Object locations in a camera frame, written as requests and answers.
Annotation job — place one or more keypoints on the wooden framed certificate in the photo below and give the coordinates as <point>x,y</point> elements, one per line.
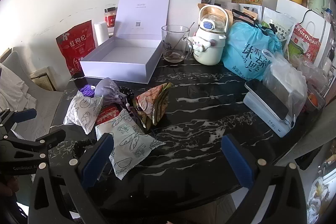
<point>42,79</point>

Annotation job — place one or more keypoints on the green and white rice bag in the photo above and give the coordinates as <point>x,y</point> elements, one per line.
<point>278,22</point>

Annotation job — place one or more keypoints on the glass mug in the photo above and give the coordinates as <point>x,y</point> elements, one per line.
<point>170,45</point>

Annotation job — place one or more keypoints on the white gift box with lid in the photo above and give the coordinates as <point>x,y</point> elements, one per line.
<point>126,53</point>

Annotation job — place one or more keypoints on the grey chair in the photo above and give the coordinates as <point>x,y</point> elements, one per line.
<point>15,61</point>

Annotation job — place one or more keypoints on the red and white shopping bag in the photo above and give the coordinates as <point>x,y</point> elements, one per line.
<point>307,43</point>

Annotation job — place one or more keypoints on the white cloth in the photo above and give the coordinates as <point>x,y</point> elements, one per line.
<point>13,87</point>

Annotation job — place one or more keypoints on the purple mesh pouch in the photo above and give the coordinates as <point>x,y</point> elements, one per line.
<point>88,90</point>

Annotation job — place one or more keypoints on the white refrigerator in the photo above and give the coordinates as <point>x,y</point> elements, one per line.
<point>328,37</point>

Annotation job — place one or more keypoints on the metal spoon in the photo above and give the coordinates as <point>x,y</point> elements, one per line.
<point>189,29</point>

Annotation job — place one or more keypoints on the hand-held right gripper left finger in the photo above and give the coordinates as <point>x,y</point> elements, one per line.
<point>98,158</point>

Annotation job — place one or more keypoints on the green triangular snack packet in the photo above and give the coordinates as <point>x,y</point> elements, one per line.
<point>152,103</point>

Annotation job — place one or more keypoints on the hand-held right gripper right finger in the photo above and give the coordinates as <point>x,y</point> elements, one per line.
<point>236,163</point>

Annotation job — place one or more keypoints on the black smartphone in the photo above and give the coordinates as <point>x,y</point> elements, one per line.
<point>267,98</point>

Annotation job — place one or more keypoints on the red-label spice jar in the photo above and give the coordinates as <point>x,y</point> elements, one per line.
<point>109,18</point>

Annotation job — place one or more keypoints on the white paper roll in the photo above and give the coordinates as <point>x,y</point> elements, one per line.
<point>101,32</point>

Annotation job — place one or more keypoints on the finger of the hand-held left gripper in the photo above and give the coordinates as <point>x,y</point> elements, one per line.
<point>25,114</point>
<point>52,138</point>

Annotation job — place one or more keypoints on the black polka-dot scrunchie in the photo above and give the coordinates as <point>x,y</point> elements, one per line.
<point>128,94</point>

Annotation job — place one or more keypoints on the white power bank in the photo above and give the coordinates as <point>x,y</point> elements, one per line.
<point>265,119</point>

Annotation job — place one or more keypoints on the white cartoon water bottle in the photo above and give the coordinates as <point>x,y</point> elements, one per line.
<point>207,50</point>

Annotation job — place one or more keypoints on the brown paper bag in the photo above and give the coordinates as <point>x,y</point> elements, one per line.
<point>229,18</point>

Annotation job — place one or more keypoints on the white bread-print snack packet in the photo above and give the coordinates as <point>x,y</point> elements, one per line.
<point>131,140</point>
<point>81,111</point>

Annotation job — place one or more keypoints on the red snack packet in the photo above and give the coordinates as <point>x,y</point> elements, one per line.
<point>107,115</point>

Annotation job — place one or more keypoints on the red goji berry packet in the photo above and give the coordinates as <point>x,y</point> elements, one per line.
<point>76,45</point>

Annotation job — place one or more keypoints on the white printed card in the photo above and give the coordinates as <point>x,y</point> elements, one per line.
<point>250,10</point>

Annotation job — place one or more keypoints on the white foam board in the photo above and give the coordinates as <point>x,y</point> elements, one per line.
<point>183,8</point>

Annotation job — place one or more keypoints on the clear plastic bag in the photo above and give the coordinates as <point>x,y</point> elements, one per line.
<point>288,79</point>

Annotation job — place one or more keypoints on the blue plastic bag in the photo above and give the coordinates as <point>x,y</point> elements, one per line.
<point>244,56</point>

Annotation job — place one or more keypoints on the clear bag with orange contents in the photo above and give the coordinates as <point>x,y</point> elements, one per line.
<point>312,100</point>

